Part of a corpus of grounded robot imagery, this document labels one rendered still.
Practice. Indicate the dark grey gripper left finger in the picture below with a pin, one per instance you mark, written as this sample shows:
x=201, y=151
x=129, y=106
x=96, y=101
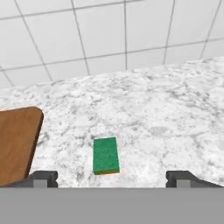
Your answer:
x=43, y=176

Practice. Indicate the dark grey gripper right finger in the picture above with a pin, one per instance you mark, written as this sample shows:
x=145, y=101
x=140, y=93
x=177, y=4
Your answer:
x=179, y=176

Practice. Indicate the brown wooden cutting board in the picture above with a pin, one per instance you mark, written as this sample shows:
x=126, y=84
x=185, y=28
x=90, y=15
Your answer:
x=16, y=143

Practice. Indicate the green sponge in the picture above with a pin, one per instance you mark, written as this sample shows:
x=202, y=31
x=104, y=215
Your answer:
x=106, y=155

